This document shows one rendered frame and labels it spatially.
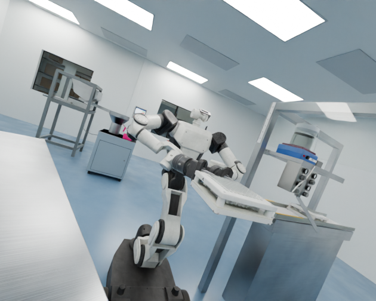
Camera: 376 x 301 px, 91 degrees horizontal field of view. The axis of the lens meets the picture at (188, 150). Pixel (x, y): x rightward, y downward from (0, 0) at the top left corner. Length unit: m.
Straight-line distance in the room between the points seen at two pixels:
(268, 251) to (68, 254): 1.45
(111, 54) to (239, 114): 4.54
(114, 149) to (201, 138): 2.34
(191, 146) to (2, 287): 1.02
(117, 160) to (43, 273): 3.03
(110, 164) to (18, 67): 4.17
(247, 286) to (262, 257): 0.27
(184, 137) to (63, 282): 0.95
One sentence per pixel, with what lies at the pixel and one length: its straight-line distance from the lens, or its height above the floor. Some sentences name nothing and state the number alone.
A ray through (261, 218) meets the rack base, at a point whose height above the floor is 1.03.
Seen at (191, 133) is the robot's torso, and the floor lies 1.23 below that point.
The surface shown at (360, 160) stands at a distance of 1.24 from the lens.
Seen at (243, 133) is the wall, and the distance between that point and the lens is 7.16.
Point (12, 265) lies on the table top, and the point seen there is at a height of 0.89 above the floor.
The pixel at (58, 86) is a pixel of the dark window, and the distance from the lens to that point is 6.54.
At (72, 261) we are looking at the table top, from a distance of 0.49.
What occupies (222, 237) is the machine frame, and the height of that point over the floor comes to 0.52.
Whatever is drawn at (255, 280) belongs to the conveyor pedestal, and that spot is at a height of 0.34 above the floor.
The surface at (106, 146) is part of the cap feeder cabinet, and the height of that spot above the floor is 0.56.
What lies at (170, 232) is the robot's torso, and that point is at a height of 0.63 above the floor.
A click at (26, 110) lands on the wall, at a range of 6.70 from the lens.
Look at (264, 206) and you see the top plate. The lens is 0.72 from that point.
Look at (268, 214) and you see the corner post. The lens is 0.76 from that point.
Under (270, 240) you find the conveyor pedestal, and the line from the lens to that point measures 1.66.
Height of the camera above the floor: 1.21
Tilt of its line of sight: 4 degrees down
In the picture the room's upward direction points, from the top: 21 degrees clockwise
